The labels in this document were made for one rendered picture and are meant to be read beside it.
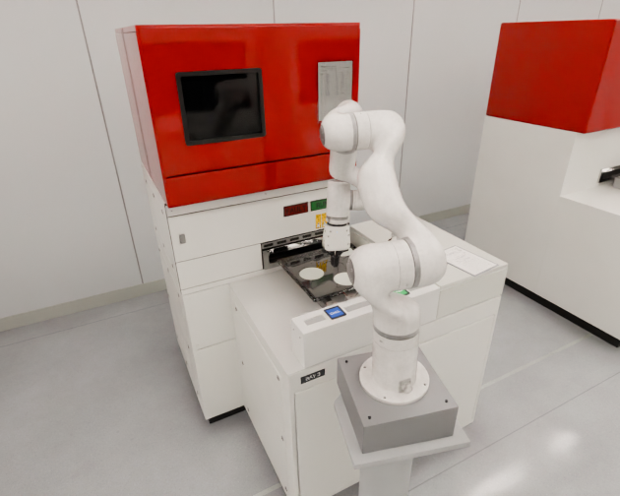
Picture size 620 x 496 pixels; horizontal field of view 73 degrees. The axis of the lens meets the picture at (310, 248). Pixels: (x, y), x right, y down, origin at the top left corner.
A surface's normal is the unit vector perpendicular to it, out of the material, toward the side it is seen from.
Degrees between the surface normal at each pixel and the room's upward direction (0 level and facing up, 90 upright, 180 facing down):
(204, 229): 90
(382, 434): 90
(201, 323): 90
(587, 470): 0
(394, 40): 90
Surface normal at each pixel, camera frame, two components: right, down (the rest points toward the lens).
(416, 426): 0.20, 0.44
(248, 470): -0.02, -0.89
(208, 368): 0.45, 0.40
